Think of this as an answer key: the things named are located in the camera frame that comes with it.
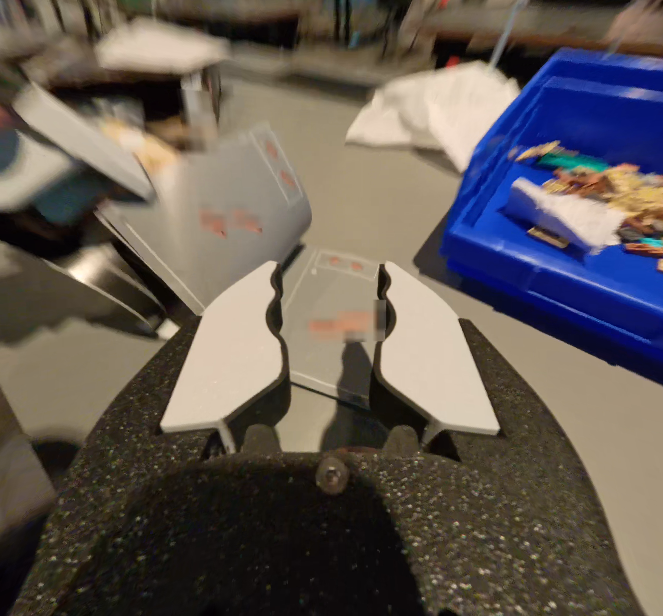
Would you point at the grey instruction booklet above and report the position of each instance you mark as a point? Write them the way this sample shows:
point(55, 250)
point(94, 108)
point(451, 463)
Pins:
point(228, 202)

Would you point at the small white labelled box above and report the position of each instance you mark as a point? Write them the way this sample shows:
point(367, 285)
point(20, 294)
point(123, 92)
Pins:
point(199, 103)

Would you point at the white packing paper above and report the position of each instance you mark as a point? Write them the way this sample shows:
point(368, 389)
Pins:
point(160, 49)

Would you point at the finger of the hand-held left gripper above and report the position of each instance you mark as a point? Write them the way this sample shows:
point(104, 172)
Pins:
point(83, 142)
point(36, 176)

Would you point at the long teal toy brick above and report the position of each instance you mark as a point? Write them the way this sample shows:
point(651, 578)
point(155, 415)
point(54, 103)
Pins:
point(570, 161)

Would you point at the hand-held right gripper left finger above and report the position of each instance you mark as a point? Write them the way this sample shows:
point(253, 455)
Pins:
point(228, 352)

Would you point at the blue plastic bin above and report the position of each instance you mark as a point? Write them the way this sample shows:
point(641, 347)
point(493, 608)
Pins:
point(570, 98)

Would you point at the pile of toy bricks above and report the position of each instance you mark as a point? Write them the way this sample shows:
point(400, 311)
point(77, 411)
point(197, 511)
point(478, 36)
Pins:
point(621, 186)

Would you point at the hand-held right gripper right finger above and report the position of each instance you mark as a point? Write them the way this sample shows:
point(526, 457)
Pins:
point(430, 357)

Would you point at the torn white paper bag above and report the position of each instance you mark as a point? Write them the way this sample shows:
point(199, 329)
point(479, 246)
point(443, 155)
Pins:
point(564, 212)

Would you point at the printed white paper bag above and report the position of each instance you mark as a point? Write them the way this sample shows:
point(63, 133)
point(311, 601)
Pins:
point(440, 103)

